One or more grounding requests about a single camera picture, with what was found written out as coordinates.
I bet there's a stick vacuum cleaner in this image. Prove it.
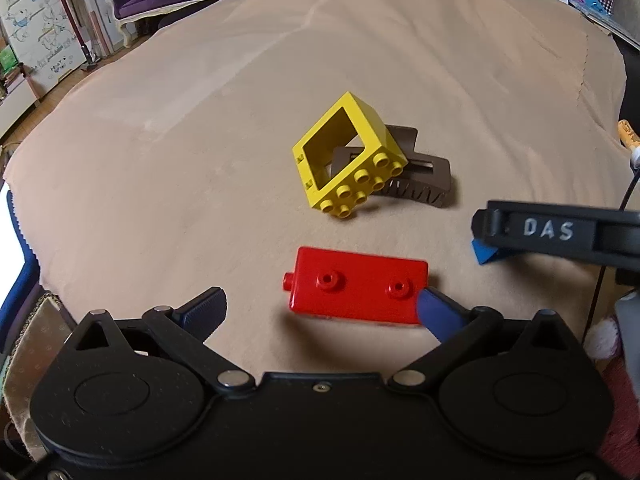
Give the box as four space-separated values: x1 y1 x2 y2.
52 0 101 72

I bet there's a white cabinet with drawings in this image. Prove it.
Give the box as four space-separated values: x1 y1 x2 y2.
0 0 91 96

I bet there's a brown hair claw clip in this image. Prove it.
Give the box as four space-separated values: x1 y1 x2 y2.
330 124 456 209

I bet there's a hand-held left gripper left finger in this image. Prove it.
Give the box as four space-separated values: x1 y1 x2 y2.
62 286 253 400

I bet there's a black cable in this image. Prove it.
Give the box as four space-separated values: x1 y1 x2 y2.
582 160 640 341

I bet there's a purple sofa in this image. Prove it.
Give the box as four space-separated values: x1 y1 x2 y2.
104 0 271 48

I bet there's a beige blanket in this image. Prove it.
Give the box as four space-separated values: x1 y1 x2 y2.
2 0 628 376

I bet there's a folded blue cloth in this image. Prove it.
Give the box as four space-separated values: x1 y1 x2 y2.
0 190 41 321

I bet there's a low white cabinet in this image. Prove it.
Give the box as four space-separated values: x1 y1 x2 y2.
0 75 41 136

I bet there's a woven basket with floral liner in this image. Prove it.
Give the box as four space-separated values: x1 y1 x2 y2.
0 290 76 461

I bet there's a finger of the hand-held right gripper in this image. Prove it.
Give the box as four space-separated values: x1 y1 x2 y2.
471 199 640 267
472 240 516 267

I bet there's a person's fuzzy pink clothing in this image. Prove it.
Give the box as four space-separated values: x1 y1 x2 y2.
582 317 640 466

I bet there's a yellow window frame block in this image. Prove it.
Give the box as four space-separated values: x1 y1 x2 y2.
292 91 412 219

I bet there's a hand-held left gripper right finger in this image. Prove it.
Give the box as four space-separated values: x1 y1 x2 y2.
389 287 586 396

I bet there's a long red building block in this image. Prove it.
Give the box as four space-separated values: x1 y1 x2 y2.
282 246 431 328

